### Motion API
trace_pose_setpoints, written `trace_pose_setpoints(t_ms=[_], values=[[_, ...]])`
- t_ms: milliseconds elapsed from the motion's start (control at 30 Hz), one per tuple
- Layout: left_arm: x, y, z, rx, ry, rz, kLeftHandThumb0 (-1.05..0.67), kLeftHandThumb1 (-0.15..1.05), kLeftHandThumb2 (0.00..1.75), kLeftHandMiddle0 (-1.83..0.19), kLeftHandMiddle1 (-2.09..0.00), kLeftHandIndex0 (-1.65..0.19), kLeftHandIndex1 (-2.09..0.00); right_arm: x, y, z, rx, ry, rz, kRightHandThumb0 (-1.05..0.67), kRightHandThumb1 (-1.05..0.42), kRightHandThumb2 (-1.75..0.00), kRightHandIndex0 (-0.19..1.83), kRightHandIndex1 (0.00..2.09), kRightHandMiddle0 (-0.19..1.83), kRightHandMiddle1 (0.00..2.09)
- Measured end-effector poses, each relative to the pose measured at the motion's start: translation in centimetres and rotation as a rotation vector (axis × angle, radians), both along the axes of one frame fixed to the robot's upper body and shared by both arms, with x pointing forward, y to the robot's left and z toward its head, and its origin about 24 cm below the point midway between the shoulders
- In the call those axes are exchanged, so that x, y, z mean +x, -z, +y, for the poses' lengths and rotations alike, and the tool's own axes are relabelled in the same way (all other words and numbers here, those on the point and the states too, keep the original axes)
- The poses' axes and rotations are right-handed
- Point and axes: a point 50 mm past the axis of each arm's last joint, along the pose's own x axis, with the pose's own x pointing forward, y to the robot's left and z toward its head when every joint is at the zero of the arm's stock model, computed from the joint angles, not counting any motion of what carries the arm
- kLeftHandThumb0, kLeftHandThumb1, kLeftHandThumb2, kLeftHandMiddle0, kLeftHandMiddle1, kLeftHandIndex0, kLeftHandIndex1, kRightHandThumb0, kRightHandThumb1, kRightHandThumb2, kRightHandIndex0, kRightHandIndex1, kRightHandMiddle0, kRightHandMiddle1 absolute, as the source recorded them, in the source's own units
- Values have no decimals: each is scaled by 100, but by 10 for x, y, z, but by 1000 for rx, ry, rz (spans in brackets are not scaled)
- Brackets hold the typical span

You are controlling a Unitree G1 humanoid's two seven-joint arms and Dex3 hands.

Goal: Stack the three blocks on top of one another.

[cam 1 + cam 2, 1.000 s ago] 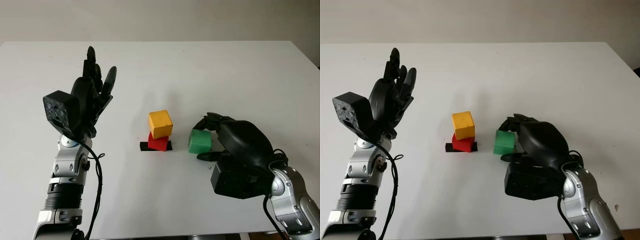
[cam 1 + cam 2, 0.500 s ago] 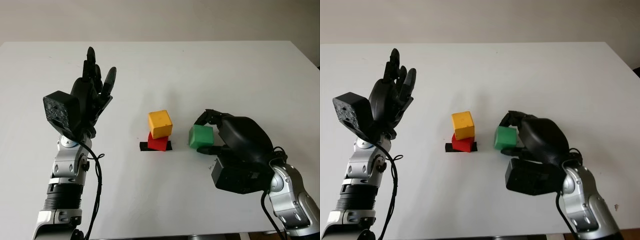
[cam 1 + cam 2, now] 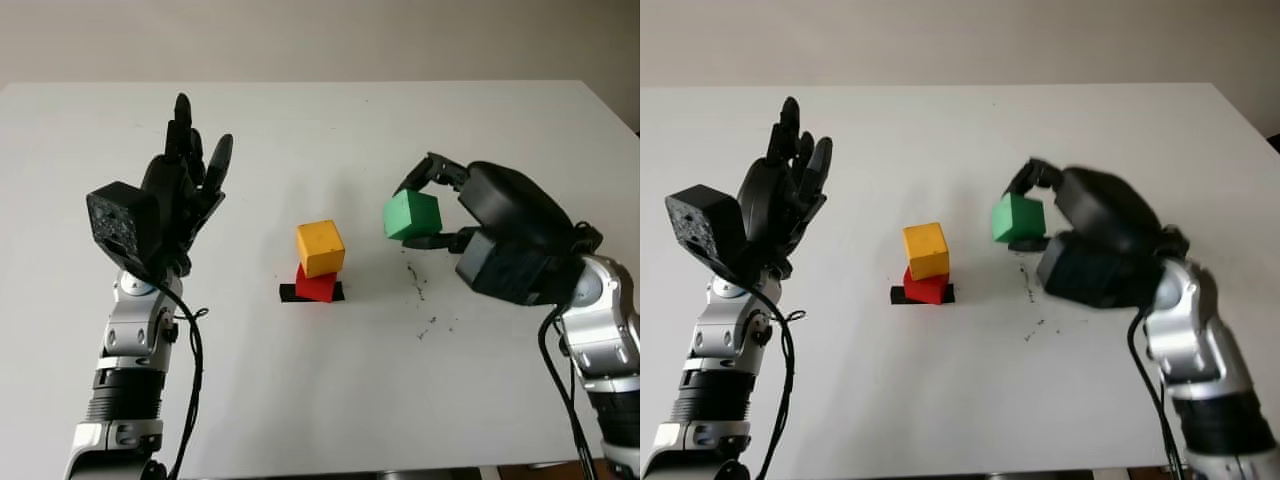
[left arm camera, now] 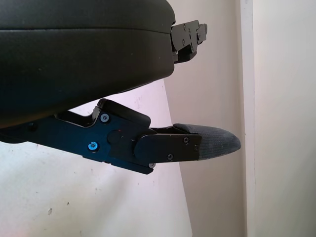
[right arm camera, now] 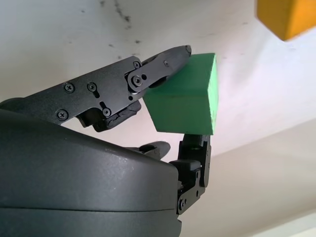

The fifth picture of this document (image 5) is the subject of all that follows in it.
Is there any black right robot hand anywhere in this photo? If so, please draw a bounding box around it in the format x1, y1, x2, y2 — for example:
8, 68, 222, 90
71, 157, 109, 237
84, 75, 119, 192
0, 44, 212, 237

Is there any green wooden block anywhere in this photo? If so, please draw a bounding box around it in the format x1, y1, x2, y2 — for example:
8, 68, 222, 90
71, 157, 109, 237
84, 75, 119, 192
143, 52, 220, 136

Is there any yellow wooden block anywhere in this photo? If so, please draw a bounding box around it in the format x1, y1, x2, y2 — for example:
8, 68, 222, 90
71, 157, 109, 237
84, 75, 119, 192
256, 0, 316, 42

